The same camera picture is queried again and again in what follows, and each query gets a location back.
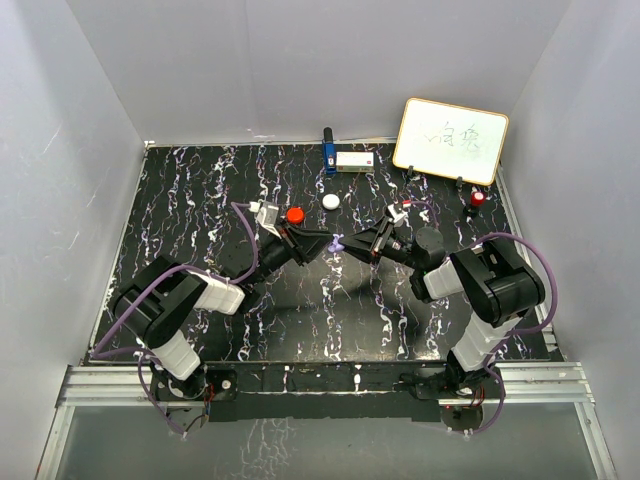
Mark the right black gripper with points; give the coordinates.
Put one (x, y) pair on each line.
(372, 242)

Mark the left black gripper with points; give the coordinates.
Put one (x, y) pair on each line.
(304, 244)

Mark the red earbud charging case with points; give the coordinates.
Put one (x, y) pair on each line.
(295, 215)

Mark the purple earbud charging case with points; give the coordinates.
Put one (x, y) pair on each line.
(336, 246)

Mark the white earbud charging case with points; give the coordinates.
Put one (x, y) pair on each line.
(331, 202)

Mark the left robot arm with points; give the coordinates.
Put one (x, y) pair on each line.
(157, 302)

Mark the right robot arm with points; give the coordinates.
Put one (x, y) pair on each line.
(499, 285)

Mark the white green carton box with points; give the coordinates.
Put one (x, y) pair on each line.
(355, 162)

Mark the red emergency stop button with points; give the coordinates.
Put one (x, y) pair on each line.
(476, 200)

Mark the blue black marker device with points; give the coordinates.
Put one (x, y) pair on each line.
(329, 151)

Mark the yellow framed whiteboard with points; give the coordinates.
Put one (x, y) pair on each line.
(450, 141)

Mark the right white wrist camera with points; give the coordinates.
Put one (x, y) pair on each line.
(398, 212)

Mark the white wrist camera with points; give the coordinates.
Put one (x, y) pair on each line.
(398, 212)
(266, 214)

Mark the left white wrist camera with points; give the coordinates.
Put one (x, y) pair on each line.
(266, 214)

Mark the black front base frame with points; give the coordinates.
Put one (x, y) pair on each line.
(414, 390)

